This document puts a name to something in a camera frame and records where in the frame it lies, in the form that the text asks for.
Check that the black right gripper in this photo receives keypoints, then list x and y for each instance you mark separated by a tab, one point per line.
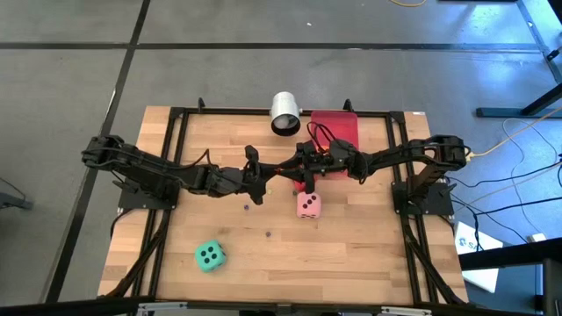
329	160

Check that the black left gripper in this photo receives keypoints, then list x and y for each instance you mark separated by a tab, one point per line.
237	180

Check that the large red plush die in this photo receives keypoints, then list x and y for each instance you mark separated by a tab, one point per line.
299	186

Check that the large pink plush die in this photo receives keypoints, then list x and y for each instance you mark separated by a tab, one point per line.
308	205

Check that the pink translucent plastic bin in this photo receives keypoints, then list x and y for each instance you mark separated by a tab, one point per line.
342	127

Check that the large green plush die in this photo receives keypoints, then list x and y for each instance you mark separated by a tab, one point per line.
211	256

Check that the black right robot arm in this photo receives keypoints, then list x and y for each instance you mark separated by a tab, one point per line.
395	154

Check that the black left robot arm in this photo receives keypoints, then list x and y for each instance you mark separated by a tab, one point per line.
145	169

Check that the white cylinder cup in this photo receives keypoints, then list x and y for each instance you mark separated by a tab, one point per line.
285	105

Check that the white cardboard box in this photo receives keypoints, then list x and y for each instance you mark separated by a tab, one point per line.
480	272

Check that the black desk leg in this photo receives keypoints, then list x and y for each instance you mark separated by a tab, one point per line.
500	112

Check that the black side table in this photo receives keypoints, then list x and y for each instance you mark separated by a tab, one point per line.
509	259

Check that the black crossbeam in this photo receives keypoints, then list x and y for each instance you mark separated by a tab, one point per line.
66	307

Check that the white power adapter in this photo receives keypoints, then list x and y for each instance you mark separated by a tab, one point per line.
536	238

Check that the grey metal foot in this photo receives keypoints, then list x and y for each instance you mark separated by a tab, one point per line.
13	203

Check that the grey metal desk beam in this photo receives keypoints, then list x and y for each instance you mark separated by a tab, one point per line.
541	37

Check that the black aluminium table frame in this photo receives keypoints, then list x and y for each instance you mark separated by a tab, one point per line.
206	110

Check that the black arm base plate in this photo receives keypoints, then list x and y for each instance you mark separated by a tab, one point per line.
131	203
443	207

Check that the silver metal bracket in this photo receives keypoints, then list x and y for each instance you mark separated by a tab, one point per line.
406	311
162	307

